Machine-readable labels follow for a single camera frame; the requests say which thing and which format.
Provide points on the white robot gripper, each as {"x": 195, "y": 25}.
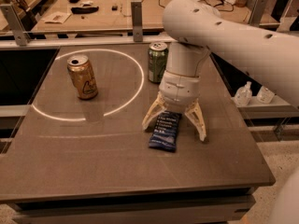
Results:
{"x": 179, "y": 89}

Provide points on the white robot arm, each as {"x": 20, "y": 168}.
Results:
{"x": 271, "y": 57}

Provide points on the blue rxbar blueberry wrapper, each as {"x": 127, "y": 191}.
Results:
{"x": 165, "y": 132}

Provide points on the green soda can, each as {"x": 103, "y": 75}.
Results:
{"x": 158, "y": 53}

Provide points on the clear sanitizer bottle left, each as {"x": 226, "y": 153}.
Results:
{"x": 243, "y": 95}

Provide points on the clear sanitizer bottle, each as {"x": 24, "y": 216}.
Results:
{"x": 243, "y": 95}
{"x": 265, "y": 96}

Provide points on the clear sanitizer bottle right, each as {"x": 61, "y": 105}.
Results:
{"x": 265, "y": 96}

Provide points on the gold soda can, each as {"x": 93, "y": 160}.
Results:
{"x": 81, "y": 72}

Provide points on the small black box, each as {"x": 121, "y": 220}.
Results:
{"x": 114, "y": 7}

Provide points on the black tool on bench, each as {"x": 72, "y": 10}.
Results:
{"x": 84, "y": 10}

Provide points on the small paper card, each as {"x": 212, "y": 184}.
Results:
{"x": 57, "y": 17}

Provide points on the middle metal bracket post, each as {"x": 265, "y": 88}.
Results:
{"x": 136, "y": 11}

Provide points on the metal bracket post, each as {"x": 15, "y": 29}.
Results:
{"x": 136, "y": 11}
{"x": 255, "y": 18}
{"x": 20, "y": 35}

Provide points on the right metal bracket post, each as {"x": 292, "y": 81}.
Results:
{"x": 255, "y": 18}

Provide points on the left metal bracket post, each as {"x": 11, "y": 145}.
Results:
{"x": 20, "y": 35}

